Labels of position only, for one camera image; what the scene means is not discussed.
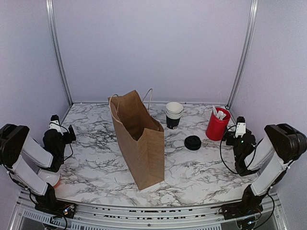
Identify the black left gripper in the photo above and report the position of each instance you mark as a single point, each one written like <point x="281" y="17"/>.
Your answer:
<point x="72" y="137"/>

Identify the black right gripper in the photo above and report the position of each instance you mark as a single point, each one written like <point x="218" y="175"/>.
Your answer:
<point x="230" y="134"/>

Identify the brown paper bag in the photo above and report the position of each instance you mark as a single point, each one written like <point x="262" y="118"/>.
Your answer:
<point x="140" y="139"/>

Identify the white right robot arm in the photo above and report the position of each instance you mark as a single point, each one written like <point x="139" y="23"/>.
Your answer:
<point x="273" y="155"/>

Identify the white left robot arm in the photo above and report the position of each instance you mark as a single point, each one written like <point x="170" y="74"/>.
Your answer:
<point x="36" y="167"/>

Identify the stack of paper coffee cups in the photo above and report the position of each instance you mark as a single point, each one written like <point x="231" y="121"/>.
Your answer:
<point x="173" y="113"/>

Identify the red utensil cup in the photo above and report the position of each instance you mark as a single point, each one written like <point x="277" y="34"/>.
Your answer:
<point x="217" y="126"/>

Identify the stack of black lids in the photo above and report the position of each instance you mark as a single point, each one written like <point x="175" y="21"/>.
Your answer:
<point x="192" y="142"/>

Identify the orange white bowl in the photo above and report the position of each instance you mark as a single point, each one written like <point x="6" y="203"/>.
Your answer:
<point x="53" y="178"/>

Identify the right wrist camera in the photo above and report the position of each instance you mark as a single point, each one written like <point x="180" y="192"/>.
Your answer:
<point x="240" y="127"/>

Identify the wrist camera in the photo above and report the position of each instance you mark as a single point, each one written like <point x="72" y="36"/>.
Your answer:
<point x="240" y="127"/>
<point x="55" y="123"/>

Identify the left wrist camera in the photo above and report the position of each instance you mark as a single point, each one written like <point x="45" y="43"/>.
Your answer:
<point x="55" y="123"/>

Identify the front aluminium rail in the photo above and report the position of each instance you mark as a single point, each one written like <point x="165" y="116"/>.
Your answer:
<point x="105" y="217"/>

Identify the left aluminium frame post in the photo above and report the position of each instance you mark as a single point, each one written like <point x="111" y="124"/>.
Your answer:
<point x="56" y="47"/>

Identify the aluminium frame post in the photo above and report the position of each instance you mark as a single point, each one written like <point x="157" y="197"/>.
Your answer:
<point x="56" y="47"/>
<point x="245" y="51"/>

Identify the right aluminium frame post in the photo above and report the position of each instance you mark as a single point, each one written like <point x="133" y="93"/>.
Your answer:
<point x="245" y="51"/>

